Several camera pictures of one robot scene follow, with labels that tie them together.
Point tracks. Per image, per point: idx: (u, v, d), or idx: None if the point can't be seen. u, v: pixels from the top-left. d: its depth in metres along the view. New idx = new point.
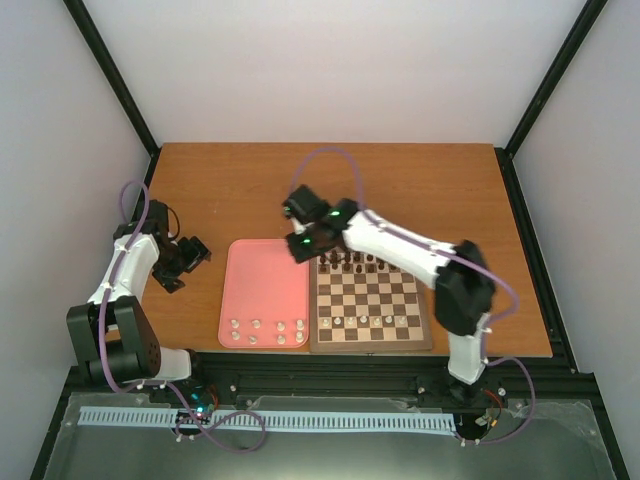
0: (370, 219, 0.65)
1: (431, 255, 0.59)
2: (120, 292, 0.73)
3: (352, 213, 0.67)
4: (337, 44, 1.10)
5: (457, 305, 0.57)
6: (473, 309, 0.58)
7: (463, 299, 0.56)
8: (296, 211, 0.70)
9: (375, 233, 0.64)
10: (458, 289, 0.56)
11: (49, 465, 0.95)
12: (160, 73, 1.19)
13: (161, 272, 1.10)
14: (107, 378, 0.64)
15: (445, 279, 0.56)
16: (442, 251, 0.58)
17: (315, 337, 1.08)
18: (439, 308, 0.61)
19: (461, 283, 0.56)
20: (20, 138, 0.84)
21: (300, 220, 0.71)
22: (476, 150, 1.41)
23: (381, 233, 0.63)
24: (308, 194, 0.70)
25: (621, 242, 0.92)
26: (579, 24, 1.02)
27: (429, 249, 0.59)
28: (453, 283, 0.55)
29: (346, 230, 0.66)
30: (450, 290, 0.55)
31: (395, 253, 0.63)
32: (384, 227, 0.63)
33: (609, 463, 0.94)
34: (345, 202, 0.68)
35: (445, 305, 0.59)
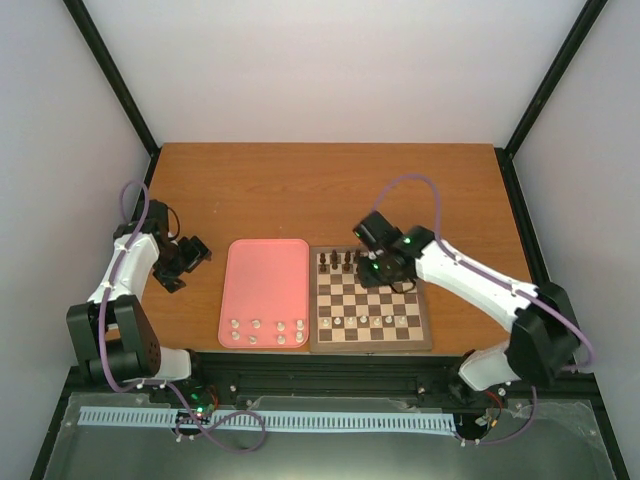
0: (445, 250, 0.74)
1: (511, 295, 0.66)
2: (120, 291, 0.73)
3: (426, 241, 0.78)
4: (337, 44, 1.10)
5: (536, 351, 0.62)
6: (552, 356, 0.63)
7: (542, 344, 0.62)
8: (367, 236, 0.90)
9: (450, 264, 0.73)
10: (536, 334, 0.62)
11: (49, 465, 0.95)
12: (160, 73, 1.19)
13: (161, 271, 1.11)
14: (107, 377, 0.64)
15: (525, 323, 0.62)
16: (523, 292, 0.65)
17: (315, 337, 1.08)
18: (515, 354, 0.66)
19: (541, 328, 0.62)
20: (20, 137, 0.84)
21: (373, 245, 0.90)
22: (476, 150, 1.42)
23: (455, 264, 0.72)
24: (380, 222, 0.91)
25: (621, 242, 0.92)
26: (579, 24, 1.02)
27: (510, 288, 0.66)
28: (532, 327, 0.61)
29: (418, 257, 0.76)
30: (530, 334, 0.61)
31: (468, 284, 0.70)
32: (460, 259, 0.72)
33: (609, 463, 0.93)
34: (418, 230, 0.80)
35: (525, 352, 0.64)
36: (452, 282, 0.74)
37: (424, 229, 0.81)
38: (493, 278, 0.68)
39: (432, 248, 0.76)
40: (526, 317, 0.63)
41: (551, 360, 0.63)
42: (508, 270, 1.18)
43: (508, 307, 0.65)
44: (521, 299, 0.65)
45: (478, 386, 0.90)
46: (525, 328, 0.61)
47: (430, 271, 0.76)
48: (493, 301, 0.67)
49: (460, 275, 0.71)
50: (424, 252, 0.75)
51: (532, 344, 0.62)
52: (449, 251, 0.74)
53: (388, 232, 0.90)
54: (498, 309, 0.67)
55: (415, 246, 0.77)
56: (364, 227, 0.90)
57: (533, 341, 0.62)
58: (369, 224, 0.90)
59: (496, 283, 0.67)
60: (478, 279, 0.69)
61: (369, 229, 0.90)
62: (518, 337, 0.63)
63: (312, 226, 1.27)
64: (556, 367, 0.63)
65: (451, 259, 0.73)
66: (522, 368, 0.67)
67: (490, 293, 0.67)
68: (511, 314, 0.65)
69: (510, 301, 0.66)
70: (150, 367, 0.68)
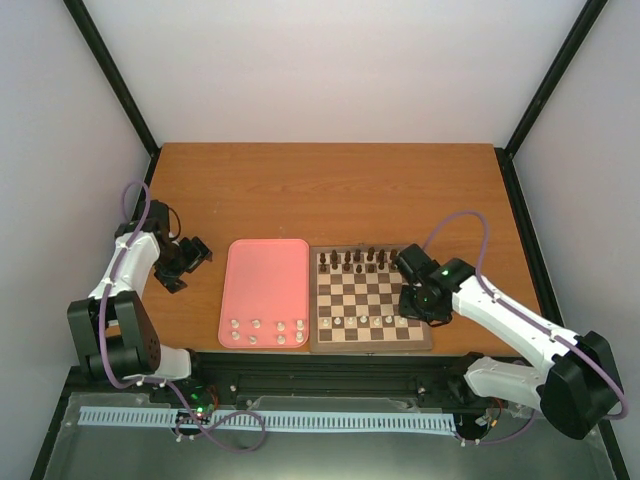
0: (486, 287, 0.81)
1: (550, 341, 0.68)
2: (120, 287, 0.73)
3: (465, 276, 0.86)
4: (337, 44, 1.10)
5: (572, 401, 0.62)
6: (587, 407, 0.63)
7: (578, 396, 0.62)
8: (405, 264, 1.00)
9: (489, 301, 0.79)
10: (573, 385, 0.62)
11: (49, 465, 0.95)
12: (160, 73, 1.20)
13: (162, 271, 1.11)
14: (107, 373, 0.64)
15: (563, 371, 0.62)
16: (562, 338, 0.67)
17: (315, 337, 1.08)
18: (550, 400, 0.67)
19: (578, 379, 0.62)
20: (20, 136, 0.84)
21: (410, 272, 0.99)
22: (476, 150, 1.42)
23: (494, 302, 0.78)
24: (419, 255, 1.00)
25: (621, 241, 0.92)
26: (578, 24, 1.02)
27: (549, 334, 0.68)
28: (569, 377, 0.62)
29: (456, 290, 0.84)
30: (566, 384, 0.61)
31: (506, 324, 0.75)
32: (498, 298, 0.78)
33: (610, 463, 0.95)
34: (457, 264, 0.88)
35: (560, 401, 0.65)
36: (489, 320, 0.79)
37: (464, 264, 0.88)
38: (532, 322, 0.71)
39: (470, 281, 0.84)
40: (563, 366, 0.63)
41: (586, 410, 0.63)
42: (508, 270, 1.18)
43: (545, 352, 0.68)
44: (559, 346, 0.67)
45: (479, 391, 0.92)
46: (561, 378, 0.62)
47: (468, 305, 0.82)
48: (530, 344, 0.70)
49: (498, 314, 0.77)
50: (461, 285, 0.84)
51: (568, 393, 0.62)
52: (489, 289, 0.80)
53: (426, 264, 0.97)
54: (534, 352, 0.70)
55: (454, 279, 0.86)
56: (403, 258, 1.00)
57: (569, 391, 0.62)
58: (407, 256, 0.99)
59: (536, 327, 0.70)
60: (518, 321, 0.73)
61: (407, 260, 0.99)
62: (553, 384, 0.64)
63: (312, 226, 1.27)
64: (591, 417, 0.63)
65: (490, 296, 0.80)
66: (556, 414, 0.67)
67: (528, 338, 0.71)
68: (549, 360, 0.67)
69: (548, 347, 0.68)
70: (150, 364, 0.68)
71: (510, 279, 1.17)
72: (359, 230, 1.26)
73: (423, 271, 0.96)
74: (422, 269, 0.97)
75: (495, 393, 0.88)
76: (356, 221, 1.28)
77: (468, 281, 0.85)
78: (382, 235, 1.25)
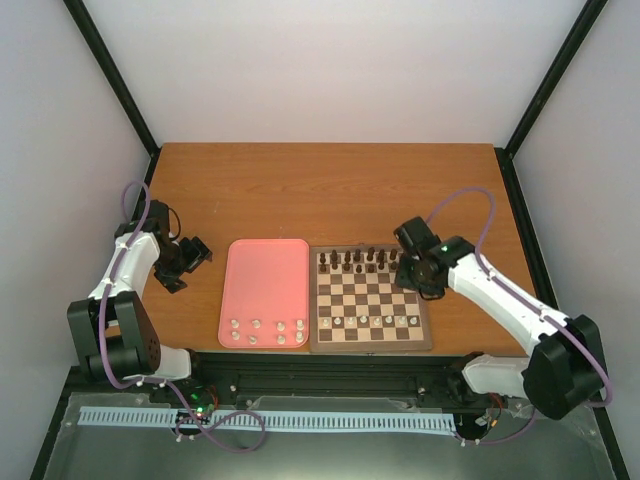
0: (482, 265, 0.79)
1: (539, 320, 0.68)
2: (120, 288, 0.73)
3: (464, 252, 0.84)
4: (339, 44, 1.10)
5: (555, 379, 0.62)
6: (570, 387, 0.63)
7: (563, 377, 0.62)
8: (406, 237, 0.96)
9: (484, 279, 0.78)
10: (557, 363, 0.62)
11: (49, 465, 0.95)
12: (161, 72, 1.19)
13: (161, 272, 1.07)
14: (107, 373, 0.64)
15: (548, 350, 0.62)
16: (551, 319, 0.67)
17: (315, 337, 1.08)
18: (533, 379, 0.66)
19: (564, 358, 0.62)
20: (18, 136, 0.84)
21: (408, 244, 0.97)
22: (477, 151, 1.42)
23: (488, 280, 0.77)
24: (419, 228, 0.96)
25: (621, 241, 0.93)
26: (579, 23, 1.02)
27: (539, 313, 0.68)
28: (555, 355, 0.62)
29: (452, 265, 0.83)
30: (550, 360, 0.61)
31: (498, 301, 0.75)
32: (493, 276, 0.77)
33: (609, 463, 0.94)
34: (458, 241, 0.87)
35: (542, 378, 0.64)
36: (482, 296, 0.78)
37: (466, 243, 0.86)
38: (524, 301, 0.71)
39: (469, 261, 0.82)
40: (549, 345, 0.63)
41: (569, 392, 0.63)
42: (507, 270, 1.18)
43: (532, 330, 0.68)
44: (547, 326, 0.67)
45: (477, 389, 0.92)
46: (546, 355, 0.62)
47: (463, 281, 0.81)
48: (519, 321, 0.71)
49: (491, 290, 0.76)
50: (457, 262, 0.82)
51: (551, 371, 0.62)
52: (485, 266, 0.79)
53: (426, 239, 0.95)
54: (523, 330, 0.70)
55: (451, 255, 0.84)
56: (404, 230, 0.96)
57: (553, 369, 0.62)
58: (408, 228, 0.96)
59: (527, 306, 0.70)
60: (509, 298, 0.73)
61: (407, 232, 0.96)
62: (538, 360, 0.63)
63: (313, 226, 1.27)
64: (573, 399, 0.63)
65: (485, 274, 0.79)
66: (539, 394, 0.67)
67: (519, 315, 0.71)
68: (535, 338, 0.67)
69: (536, 326, 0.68)
70: (150, 364, 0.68)
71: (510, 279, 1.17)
72: (359, 230, 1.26)
73: (421, 246, 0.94)
74: (422, 244, 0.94)
75: (491, 388, 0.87)
76: (356, 221, 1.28)
77: (466, 260, 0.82)
78: (382, 236, 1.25)
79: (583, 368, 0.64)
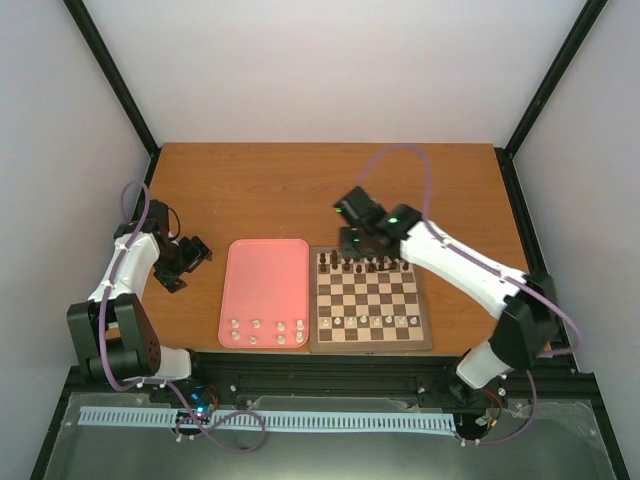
0: (433, 233, 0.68)
1: (499, 282, 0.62)
2: (120, 290, 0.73)
3: (412, 221, 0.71)
4: (339, 43, 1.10)
5: (523, 338, 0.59)
6: (535, 342, 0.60)
7: (529, 335, 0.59)
8: (348, 213, 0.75)
9: (439, 249, 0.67)
10: (525, 322, 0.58)
11: (50, 464, 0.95)
12: (160, 72, 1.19)
13: (161, 271, 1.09)
14: (107, 375, 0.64)
15: (514, 310, 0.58)
16: (512, 279, 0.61)
17: (315, 337, 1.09)
18: (498, 337, 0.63)
19: (529, 316, 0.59)
20: (19, 136, 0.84)
21: (352, 222, 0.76)
22: (477, 151, 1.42)
23: (445, 249, 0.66)
24: (362, 199, 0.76)
25: (621, 240, 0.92)
26: (579, 23, 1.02)
27: (500, 275, 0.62)
28: (521, 315, 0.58)
29: (404, 240, 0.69)
30: (517, 322, 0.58)
31: (455, 268, 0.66)
32: (448, 243, 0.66)
33: (610, 463, 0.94)
34: (404, 209, 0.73)
35: (507, 337, 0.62)
36: (438, 265, 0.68)
37: (411, 208, 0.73)
38: (480, 264, 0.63)
39: (420, 230, 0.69)
40: (515, 304, 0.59)
41: (533, 346, 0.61)
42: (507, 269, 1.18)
43: (495, 294, 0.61)
44: (510, 287, 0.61)
45: (477, 385, 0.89)
46: (513, 316, 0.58)
47: (418, 256, 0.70)
48: (479, 286, 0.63)
49: (448, 259, 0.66)
50: (410, 233, 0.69)
51: (519, 331, 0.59)
52: (438, 234, 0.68)
53: (372, 208, 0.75)
54: (485, 296, 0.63)
55: (399, 227, 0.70)
56: (346, 203, 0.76)
57: (521, 329, 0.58)
58: (347, 199, 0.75)
59: (486, 268, 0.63)
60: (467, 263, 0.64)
61: (348, 205, 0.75)
62: (504, 322, 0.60)
63: (313, 226, 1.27)
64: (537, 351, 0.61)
65: (439, 242, 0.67)
66: (504, 350, 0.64)
67: (479, 280, 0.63)
68: (500, 302, 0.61)
69: (497, 288, 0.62)
70: (149, 366, 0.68)
71: None
72: None
73: (366, 219, 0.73)
74: (366, 215, 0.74)
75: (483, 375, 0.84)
76: None
77: (417, 229, 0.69)
78: None
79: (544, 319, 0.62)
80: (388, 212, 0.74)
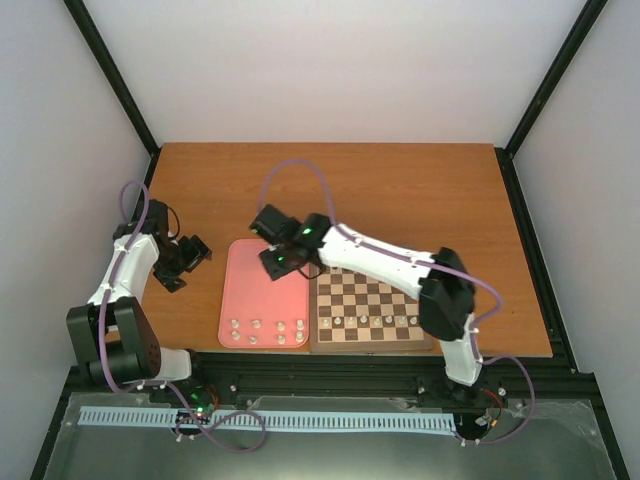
0: (345, 234, 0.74)
1: (412, 267, 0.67)
2: (120, 293, 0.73)
3: (324, 228, 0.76)
4: (338, 43, 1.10)
5: (444, 314, 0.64)
6: (454, 314, 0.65)
7: (448, 310, 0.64)
8: (265, 232, 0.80)
9: (354, 248, 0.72)
10: (441, 300, 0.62)
11: (50, 464, 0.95)
12: (160, 72, 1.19)
13: (161, 272, 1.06)
14: (107, 379, 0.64)
15: (429, 291, 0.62)
16: (422, 261, 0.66)
17: (315, 337, 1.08)
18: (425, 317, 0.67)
19: (443, 292, 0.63)
20: (19, 136, 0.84)
21: (271, 240, 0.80)
22: (477, 150, 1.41)
23: (358, 247, 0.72)
24: (274, 216, 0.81)
25: (621, 241, 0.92)
26: (580, 23, 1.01)
27: (410, 261, 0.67)
28: (435, 294, 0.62)
29: (322, 247, 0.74)
30: (433, 302, 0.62)
31: (373, 264, 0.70)
32: (360, 241, 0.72)
33: (610, 463, 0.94)
34: (314, 217, 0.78)
35: (431, 316, 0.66)
36: (359, 264, 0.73)
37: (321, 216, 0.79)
38: (391, 254, 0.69)
39: (333, 236, 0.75)
40: (429, 285, 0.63)
41: (454, 318, 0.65)
42: (507, 269, 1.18)
43: (410, 279, 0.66)
44: (421, 269, 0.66)
45: (471, 379, 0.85)
46: (428, 297, 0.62)
47: (336, 258, 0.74)
48: (395, 276, 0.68)
49: (364, 257, 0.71)
50: (324, 240, 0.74)
51: (439, 309, 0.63)
52: (350, 235, 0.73)
53: (286, 222, 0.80)
54: (403, 282, 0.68)
55: (315, 235, 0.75)
56: (260, 223, 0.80)
57: (439, 307, 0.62)
58: (263, 219, 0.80)
59: (396, 258, 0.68)
60: (380, 256, 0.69)
61: (263, 224, 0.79)
62: (423, 305, 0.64)
63: None
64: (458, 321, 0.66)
65: (353, 242, 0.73)
66: (433, 327, 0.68)
67: (393, 270, 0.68)
68: (415, 285, 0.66)
69: (411, 273, 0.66)
70: (150, 369, 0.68)
71: (510, 279, 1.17)
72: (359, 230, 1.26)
73: (284, 233, 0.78)
74: (283, 230, 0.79)
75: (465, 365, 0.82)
76: (356, 221, 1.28)
77: (330, 235, 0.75)
78: (382, 235, 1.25)
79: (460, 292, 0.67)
80: (302, 224, 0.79)
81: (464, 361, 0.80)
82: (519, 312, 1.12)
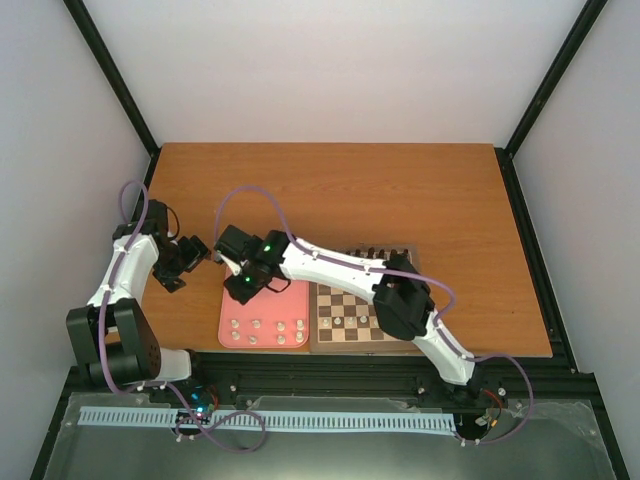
0: (303, 249, 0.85)
1: (366, 274, 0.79)
2: (120, 294, 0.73)
3: (284, 243, 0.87)
4: (339, 43, 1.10)
5: (398, 316, 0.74)
6: (410, 315, 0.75)
7: (402, 312, 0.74)
8: (231, 252, 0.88)
9: (312, 260, 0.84)
10: (393, 303, 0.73)
11: (50, 464, 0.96)
12: (160, 72, 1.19)
13: (160, 272, 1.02)
14: (107, 381, 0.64)
15: (383, 296, 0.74)
16: (374, 268, 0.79)
17: (315, 337, 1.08)
18: (386, 322, 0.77)
19: (395, 296, 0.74)
20: (19, 136, 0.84)
21: (236, 259, 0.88)
22: (477, 151, 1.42)
23: (316, 259, 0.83)
24: (236, 236, 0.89)
25: (621, 240, 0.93)
26: (579, 23, 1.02)
27: (364, 269, 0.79)
28: (387, 298, 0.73)
29: (282, 261, 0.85)
30: (385, 306, 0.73)
31: (331, 274, 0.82)
32: (317, 254, 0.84)
33: (610, 463, 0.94)
34: (274, 234, 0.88)
35: (390, 320, 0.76)
36: (316, 275, 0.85)
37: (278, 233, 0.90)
38: (347, 264, 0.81)
39: (291, 251, 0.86)
40: (382, 291, 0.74)
41: (411, 318, 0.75)
42: (507, 269, 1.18)
43: (364, 284, 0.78)
44: (374, 275, 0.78)
45: (465, 376, 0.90)
46: (381, 301, 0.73)
47: (296, 270, 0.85)
48: (351, 283, 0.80)
49: (321, 268, 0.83)
50: (284, 255, 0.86)
51: (393, 311, 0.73)
52: (307, 249, 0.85)
53: (248, 240, 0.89)
54: (358, 289, 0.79)
55: (276, 251, 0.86)
56: (225, 244, 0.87)
57: (393, 309, 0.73)
58: (226, 239, 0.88)
59: (352, 268, 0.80)
60: (337, 267, 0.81)
61: (227, 244, 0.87)
62: (379, 309, 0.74)
63: (313, 226, 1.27)
64: (416, 321, 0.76)
65: (310, 255, 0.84)
66: (396, 330, 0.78)
67: (349, 278, 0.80)
68: (369, 290, 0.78)
69: (365, 279, 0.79)
70: (150, 370, 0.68)
71: (510, 279, 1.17)
72: (359, 230, 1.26)
73: (248, 250, 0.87)
74: (247, 247, 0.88)
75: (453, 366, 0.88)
76: (356, 221, 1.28)
77: (289, 250, 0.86)
78: (382, 235, 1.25)
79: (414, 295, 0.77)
80: (262, 241, 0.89)
81: (448, 360, 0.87)
82: (519, 312, 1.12)
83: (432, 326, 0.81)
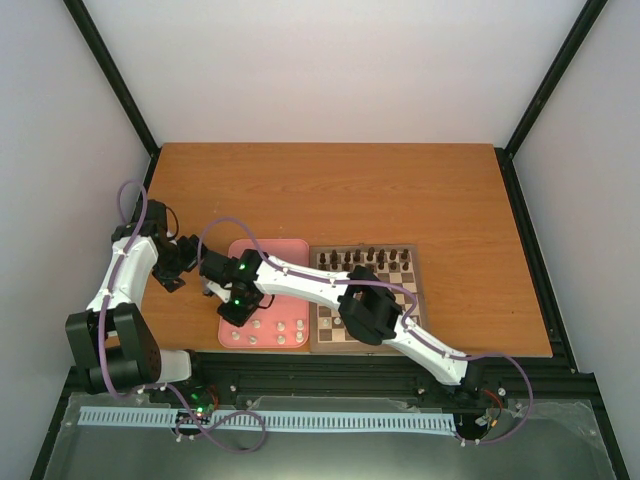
0: (274, 265, 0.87)
1: (332, 286, 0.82)
2: (119, 299, 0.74)
3: (256, 261, 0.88)
4: (341, 43, 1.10)
5: (362, 322, 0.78)
6: (374, 321, 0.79)
7: (365, 319, 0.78)
8: (213, 274, 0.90)
9: (281, 276, 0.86)
10: (357, 311, 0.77)
11: (50, 465, 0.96)
12: (161, 72, 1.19)
13: (160, 272, 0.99)
14: (107, 385, 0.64)
15: (348, 305, 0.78)
16: (339, 280, 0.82)
17: (315, 337, 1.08)
18: (353, 330, 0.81)
19: (358, 305, 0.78)
20: (18, 136, 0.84)
21: (219, 280, 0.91)
22: (477, 151, 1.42)
23: (285, 275, 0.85)
24: (215, 259, 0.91)
25: (621, 240, 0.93)
26: (579, 23, 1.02)
27: (330, 281, 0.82)
28: (353, 307, 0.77)
29: (256, 279, 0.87)
30: (352, 315, 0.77)
31: (299, 288, 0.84)
32: (287, 271, 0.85)
33: (609, 463, 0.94)
34: (248, 252, 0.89)
35: (357, 327, 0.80)
36: (287, 290, 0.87)
37: (254, 250, 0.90)
38: (315, 278, 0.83)
39: (264, 268, 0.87)
40: (347, 302, 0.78)
41: (375, 324, 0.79)
42: (506, 269, 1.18)
43: (331, 296, 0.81)
44: (339, 287, 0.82)
45: (458, 375, 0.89)
46: (348, 310, 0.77)
47: (268, 286, 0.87)
48: (319, 295, 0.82)
49: (291, 283, 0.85)
50: (258, 273, 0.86)
51: (357, 319, 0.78)
52: (279, 265, 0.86)
53: (227, 261, 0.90)
54: (325, 300, 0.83)
55: (250, 269, 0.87)
56: (205, 269, 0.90)
57: (357, 317, 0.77)
58: (207, 263, 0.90)
59: (319, 281, 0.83)
60: (305, 281, 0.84)
61: (208, 267, 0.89)
62: (346, 319, 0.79)
63: (312, 227, 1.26)
64: (381, 326, 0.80)
65: (281, 271, 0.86)
66: (364, 336, 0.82)
67: (317, 290, 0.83)
68: (335, 301, 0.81)
69: (331, 291, 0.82)
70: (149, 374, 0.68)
71: (510, 279, 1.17)
72: (359, 230, 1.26)
73: (226, 272, 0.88)
74: (226, 269, 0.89)
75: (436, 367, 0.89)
76: (356, 221, 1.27)
77: (262, 268, 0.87)
78: (382, 236, 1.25)
79: (377, 302, 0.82)
80: (237, 260, 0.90)
81: (428, 361, 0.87)
82: (518, 312, 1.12)
83: (402, 330, 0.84)
